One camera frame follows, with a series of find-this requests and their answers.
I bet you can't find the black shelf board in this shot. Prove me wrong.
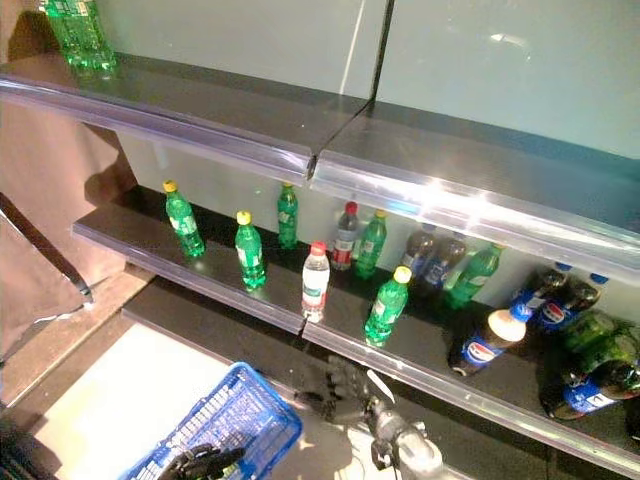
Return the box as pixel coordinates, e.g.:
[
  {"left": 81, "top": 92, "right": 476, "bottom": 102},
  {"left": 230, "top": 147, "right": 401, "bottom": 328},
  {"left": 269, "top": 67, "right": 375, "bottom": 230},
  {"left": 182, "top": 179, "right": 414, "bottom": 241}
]
[{"left": 121, "top": 277, "right": 311, "bottom": 359}]

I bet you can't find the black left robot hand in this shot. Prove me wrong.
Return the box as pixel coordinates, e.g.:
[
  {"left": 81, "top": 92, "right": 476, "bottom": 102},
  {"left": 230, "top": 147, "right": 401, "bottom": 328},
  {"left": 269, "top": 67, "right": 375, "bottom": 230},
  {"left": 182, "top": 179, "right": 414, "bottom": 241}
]
[{"left": 160, "top": 442, "right": 247, "bottom": 480}]

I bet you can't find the cola bottle red cap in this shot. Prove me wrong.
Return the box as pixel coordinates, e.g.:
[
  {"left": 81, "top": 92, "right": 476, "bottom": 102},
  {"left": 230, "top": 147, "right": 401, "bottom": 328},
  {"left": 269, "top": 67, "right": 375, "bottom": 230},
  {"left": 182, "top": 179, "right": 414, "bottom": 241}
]
[{"left": 330, "top": 201, "right": 361, "bottom": 272}]

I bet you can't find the blue plastic shopping basket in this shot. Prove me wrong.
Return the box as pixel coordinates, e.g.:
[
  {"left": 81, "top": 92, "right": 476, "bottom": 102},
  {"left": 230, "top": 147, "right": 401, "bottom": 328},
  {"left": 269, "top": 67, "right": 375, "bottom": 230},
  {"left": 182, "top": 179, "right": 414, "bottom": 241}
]
[{"left": 118, "top": 361, "right": 304, "bottom": 480}]

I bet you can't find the clear water bottle red cap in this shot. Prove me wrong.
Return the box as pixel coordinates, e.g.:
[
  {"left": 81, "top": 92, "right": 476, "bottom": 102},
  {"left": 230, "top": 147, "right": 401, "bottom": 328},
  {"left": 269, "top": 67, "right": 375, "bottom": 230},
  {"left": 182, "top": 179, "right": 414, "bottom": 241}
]
[{"left": 301, "top": 241, "right": 332, "bottom": 324}]

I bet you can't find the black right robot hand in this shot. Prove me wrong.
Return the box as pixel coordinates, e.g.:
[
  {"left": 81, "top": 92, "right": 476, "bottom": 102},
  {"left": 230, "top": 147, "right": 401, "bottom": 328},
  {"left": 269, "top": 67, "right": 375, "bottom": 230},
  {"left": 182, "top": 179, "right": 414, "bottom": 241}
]
[{"left": 293, "top": 355, "right": 374, "bottom": 422}]

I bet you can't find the green soda bottle lying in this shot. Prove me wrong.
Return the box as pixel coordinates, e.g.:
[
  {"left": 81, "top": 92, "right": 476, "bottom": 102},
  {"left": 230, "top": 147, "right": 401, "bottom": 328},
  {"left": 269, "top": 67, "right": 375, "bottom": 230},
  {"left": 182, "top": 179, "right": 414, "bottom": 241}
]
[{"left": 562, "top": 309, "right": 640, "bottom": 374}]

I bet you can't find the black shelf with clear rail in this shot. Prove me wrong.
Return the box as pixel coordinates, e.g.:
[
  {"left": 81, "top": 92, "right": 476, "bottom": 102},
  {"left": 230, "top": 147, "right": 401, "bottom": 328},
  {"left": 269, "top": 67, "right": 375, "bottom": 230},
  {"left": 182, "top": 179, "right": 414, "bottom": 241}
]
[
  {"left": 0, "top": 49, "right": 640, "bottom": 277},
  {"left": 72, "top": 185, "right": 640, "bottom": 476}
]

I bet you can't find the green soda bottle yellow cap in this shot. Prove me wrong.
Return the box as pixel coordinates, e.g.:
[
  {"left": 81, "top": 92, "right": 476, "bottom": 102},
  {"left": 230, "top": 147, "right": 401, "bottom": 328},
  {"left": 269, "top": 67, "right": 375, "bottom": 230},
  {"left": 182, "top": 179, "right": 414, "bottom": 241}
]
[
  {"left": 363, "top": 265, "right": 413, "bottom": 348},
  {"left": 234, "top": 210, "right": 268, "bottom": 292},
  {"left": 353, "top": 209, "right": 389, "bottom": 280},
  {"left": 442, "top": 243, "right": 504, "bottom": 310},
  {"left": 162, "top": 179, "right": 207, "bottom": 259},
  {"left": 276, "top": 182, "right": 300, "bottom": 250}
]

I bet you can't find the pepsi bottle white cap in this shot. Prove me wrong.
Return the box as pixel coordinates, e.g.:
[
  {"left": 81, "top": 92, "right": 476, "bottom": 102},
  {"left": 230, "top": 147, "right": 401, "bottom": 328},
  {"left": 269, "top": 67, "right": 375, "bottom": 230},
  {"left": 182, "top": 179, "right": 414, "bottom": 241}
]
[{"left": 447, "top": 308, "right": 528, "bottom": 377}]

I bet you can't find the pepsi bottle blue cap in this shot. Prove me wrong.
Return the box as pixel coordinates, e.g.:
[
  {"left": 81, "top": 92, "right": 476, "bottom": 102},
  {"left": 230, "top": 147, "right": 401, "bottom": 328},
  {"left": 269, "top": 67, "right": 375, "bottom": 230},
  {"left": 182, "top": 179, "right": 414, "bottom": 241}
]
[
  {"left": 509, "top": 262, "right": 574, "bottom": 324},
  {"left": 422, "top": 233, "right": 468, "bottom": 296},
  {"left": 534, "top": 272, "right": 610, "bottom": 335},
  {"left": 400, "top": 223, "right": 437, "bottom": 281}
]

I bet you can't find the large green soda bottle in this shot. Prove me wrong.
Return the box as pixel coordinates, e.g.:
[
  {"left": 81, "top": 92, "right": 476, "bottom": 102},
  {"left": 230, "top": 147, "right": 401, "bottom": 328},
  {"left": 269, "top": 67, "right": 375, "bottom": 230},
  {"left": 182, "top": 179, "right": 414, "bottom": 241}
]
[{"left": 40, "top": 0, "right": 118, "bottom": 77}]

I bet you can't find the pepsi bottle blue label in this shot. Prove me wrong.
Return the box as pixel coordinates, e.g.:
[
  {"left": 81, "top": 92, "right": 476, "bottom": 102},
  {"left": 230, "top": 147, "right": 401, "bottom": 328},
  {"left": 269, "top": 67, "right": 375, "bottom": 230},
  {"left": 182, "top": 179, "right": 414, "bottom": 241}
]
[{"left": 539, "top": 360, "right": 640, "bottom": 420}]

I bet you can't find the brown cloth curtain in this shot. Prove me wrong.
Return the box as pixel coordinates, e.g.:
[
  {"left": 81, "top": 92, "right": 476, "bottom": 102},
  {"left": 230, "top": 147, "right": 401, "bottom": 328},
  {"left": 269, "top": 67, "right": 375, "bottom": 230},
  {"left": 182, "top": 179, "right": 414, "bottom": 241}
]
[{"left": 0, "top": 97, "right": 139, "bottom": 366}]

